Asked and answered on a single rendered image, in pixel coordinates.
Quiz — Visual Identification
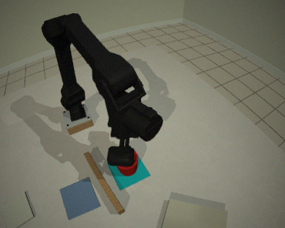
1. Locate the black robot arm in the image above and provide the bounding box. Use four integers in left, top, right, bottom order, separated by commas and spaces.
42, 13, 163, 142

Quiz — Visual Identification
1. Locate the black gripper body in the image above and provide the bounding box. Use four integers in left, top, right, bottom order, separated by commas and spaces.
107, 119, 134, 167

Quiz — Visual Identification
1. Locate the brown wooden plank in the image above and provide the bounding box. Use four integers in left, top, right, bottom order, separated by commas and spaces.
84, 152, 125, 215

